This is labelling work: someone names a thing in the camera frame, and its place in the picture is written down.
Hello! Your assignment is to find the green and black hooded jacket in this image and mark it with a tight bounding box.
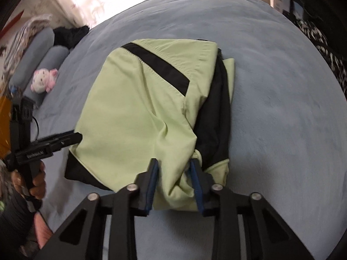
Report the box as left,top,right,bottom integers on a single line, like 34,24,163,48
65,39,235,211

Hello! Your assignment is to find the black white patterned clothes pile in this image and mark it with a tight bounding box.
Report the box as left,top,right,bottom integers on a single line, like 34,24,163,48
282,0,346,93

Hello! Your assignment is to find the person's left hand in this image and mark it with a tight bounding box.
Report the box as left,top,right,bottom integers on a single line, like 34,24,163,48
11,160,47,201

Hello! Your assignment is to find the pink white cat plush toy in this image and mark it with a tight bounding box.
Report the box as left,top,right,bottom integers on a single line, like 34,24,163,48
31,68,58,94

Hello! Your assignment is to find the grey bolster pillow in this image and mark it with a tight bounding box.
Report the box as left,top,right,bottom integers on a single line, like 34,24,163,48
9,27,55,91
23,45,69,109

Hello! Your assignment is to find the grey-blue fleece bed blanket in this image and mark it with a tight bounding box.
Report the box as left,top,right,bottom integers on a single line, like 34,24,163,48
32,0,346,259

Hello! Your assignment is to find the black fuzzy garment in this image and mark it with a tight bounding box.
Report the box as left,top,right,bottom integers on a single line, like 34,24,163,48
53,25,90,49

